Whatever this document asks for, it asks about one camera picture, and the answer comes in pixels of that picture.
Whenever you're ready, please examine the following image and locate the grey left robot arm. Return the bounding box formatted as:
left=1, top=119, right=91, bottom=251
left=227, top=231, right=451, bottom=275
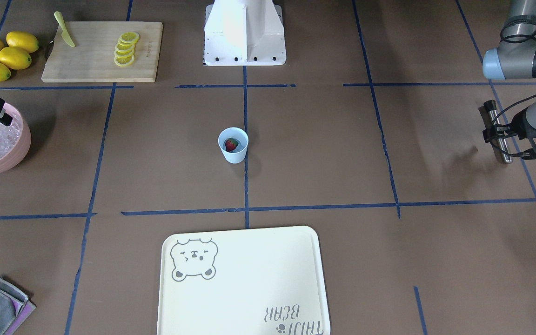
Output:
left=481, top=0, right=536, bottom=164

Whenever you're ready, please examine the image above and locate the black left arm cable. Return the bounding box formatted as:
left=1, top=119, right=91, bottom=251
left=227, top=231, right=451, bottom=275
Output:
left=489, top=14, right=536, bottom=159

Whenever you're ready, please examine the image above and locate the steel muddler black tip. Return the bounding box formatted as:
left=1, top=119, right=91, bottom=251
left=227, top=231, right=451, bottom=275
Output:
left=479, top=100, right=513, bottom=165

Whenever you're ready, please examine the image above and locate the pink bowl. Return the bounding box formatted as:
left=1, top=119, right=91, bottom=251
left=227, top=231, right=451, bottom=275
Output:
left=0, top=103, right=32, bottom=173

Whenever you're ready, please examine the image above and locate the lemon slice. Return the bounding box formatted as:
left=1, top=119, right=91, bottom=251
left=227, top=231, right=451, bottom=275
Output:
left=118, top=31, right=140, bottom=45
left=114, top=54, right=135, bottom=67

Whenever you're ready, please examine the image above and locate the cream bear tray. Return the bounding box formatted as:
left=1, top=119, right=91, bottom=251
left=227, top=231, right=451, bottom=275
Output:
left=156, top=226, right=331, bottom=335

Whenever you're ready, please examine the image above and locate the yellow green knife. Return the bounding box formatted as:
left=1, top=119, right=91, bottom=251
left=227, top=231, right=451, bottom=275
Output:
left=54, top=11, right=76, bottom=47

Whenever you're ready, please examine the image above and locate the light blue cup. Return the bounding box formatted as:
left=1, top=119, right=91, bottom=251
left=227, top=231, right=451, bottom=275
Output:
left=218, top=127, right=249, bottom=165

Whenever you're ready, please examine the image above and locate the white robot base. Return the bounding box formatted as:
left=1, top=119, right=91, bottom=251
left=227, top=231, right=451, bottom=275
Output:
left=203, top=0, right=287, bottom=67

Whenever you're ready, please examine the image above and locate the wooden cutting board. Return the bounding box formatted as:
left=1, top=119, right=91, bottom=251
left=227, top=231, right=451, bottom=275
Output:
left=42, top=21, right=163, bottom=83

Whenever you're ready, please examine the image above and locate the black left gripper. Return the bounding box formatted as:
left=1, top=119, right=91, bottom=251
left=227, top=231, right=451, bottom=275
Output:
left=483, top=111, right=536, bottom=160

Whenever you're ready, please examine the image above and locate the red strawberry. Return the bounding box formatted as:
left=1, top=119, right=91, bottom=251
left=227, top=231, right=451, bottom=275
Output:
left=224, top=138, right=240, bottom=153

